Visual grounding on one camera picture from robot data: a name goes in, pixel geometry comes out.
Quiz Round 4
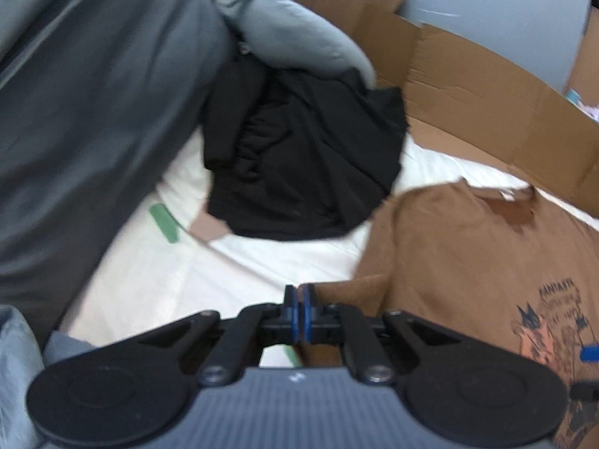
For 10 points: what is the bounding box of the grey plastic-wrapped mattress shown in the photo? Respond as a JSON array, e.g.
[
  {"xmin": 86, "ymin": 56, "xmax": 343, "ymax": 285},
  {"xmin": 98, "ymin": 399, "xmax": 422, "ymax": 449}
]
[{"xmin": 393, "ymin": 0, "xmax": 595, "ymax": 92}]

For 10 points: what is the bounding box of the flattened cardboard sheet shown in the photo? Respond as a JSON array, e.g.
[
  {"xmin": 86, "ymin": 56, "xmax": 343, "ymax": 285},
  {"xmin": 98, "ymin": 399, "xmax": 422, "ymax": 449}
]
[{"xmin": 264, "ymin": 0, "xmax": 599, "ymax": 218}]

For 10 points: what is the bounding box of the dark grey cloth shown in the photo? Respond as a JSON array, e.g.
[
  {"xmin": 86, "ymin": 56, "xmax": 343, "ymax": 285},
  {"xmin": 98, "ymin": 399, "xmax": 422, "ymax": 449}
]
[{"xmin": 0, "ymin": 0, "xmax": 235, "ymax": 347}]

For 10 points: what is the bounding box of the grey neck pillow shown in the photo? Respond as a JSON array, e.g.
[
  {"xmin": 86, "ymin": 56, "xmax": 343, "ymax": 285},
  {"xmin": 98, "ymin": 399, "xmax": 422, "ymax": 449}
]
[{"xmin": 216, "ymin": 0, "xmax": 376, "ymax": 89}]

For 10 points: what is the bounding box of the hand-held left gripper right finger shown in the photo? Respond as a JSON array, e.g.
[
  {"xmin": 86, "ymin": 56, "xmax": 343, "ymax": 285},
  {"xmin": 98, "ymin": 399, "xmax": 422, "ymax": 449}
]
[{"xmin": 302, "ymin": 283, "xmax": 464, "ymax": 387}]

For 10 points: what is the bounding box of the blue denim garment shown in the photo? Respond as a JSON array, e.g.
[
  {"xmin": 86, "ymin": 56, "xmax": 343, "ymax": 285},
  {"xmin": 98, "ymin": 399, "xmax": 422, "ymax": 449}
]
[{"xmin": 0, "ymin": 306, "xmax": 99, "ymax": 449}]

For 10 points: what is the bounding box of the brown printed t-shirt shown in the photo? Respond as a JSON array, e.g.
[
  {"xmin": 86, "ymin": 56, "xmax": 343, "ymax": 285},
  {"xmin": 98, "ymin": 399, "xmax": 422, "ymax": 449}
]
[{"xmin": 299, "ymin": 181, "xmax": 599, "ymax": 449}]

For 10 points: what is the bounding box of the black crumpled garment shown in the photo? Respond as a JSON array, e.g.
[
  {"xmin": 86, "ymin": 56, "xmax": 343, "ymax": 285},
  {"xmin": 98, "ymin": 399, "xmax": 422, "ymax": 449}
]
[{"xmin": 201, "ymin": 51, "xmax": 409, "ymax": 243}]

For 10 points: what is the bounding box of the white bear-print bed sheet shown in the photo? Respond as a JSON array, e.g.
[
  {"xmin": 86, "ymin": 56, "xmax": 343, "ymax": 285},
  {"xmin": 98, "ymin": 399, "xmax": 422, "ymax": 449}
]
[{"xmin": 61, "ymin": 126, "xmax": 599, "ymax": 370}]

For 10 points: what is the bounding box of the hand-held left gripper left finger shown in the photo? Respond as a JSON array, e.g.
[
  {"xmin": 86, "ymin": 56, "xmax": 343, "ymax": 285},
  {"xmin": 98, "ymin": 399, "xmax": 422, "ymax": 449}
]
[{"xmin": 136, "ymin": 284, "xmax": 299, "ymax": 387}]

